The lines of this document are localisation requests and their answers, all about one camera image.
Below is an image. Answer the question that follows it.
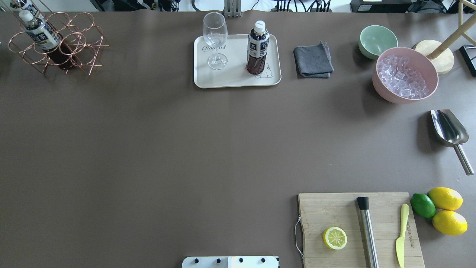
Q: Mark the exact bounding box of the yellow plastic knife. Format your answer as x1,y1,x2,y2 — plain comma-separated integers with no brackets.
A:
395,204,409,268

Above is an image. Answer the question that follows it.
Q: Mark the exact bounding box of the pink bowl of ice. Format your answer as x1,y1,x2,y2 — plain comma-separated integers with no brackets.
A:
372,47,439,103

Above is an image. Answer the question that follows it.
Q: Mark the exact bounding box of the whole yellow lemon lower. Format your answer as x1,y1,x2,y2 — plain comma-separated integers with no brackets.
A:
432,210,468,236

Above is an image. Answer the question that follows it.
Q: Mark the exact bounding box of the bamboo cutting board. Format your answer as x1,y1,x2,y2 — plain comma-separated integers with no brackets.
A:
299,193,410,268

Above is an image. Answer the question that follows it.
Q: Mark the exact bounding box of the wooden cup tree stand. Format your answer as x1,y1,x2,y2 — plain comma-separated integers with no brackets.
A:
413,0,476,75

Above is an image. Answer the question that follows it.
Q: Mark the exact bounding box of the whole yellow lemon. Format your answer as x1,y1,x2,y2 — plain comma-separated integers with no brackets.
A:
427,186,463,211
432,210,468,236

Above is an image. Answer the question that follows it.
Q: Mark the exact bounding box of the copper wire bottle basket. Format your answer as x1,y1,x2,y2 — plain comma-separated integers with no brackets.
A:
1,0,110,75

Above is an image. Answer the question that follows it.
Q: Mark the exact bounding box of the clear wine glass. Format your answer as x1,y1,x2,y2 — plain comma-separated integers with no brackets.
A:
203,12,228,70

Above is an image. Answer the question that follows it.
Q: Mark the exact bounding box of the suntory tea bottle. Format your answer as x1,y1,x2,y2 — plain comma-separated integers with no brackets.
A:
8,0,45,21
246,20,270,75
19,10,75,70

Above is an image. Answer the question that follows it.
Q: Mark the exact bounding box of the steel muddler black tip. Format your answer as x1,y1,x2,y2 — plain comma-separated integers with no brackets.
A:
356,197,380,268

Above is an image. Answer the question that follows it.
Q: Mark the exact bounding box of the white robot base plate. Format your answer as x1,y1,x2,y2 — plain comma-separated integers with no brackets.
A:
181,255,280,268

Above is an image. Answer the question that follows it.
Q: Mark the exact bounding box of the cream rabbit tray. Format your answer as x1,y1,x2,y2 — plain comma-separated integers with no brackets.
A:
193,34,281,89

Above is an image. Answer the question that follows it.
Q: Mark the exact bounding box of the steel ice scoop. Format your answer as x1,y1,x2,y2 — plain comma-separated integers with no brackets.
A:
430,109,475,175

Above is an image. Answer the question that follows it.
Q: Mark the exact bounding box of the half lemon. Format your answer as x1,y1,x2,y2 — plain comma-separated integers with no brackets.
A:
323,227,347,251

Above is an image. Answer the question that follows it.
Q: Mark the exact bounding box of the whole yellow lemon upper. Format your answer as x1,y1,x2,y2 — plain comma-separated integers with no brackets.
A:
427,186,463,211

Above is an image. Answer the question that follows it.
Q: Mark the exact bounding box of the green ceramic bowl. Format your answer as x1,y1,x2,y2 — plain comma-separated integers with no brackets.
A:
358,25,398,60

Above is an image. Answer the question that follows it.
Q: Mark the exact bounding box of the grey folded cloth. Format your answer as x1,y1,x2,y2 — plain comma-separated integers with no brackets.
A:
293,41,334,79

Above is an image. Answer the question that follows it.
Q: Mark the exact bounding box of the green lime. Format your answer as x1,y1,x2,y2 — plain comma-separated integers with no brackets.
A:
410,193,436,218

